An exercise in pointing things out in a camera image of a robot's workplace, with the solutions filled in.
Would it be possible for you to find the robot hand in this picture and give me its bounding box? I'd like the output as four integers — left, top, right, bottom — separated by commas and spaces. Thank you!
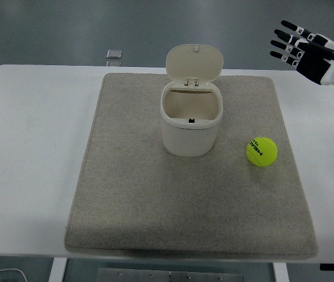
269, 19, 334, 86

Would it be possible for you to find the yellow tennis ball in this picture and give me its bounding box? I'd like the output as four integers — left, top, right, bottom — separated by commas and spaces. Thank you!
245, 136, 279, 167

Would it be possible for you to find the cream bin with hinged lid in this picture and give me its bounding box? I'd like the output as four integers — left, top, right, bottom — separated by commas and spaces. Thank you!
160, 43, 224, 157

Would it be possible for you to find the beige fabric mat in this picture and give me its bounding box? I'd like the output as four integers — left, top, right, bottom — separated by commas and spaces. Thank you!
64, 72, 319, 260

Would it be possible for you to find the white table leg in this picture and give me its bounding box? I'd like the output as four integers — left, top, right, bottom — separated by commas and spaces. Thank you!
272, 262, 289, 282
48, 257, 68, 282

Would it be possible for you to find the grey metal plate with screws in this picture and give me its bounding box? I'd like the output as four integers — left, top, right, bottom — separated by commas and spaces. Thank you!
97, 267, 244, 282

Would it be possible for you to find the white cable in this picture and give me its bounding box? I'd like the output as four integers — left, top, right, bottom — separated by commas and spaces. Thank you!
0, 267, 28, 282

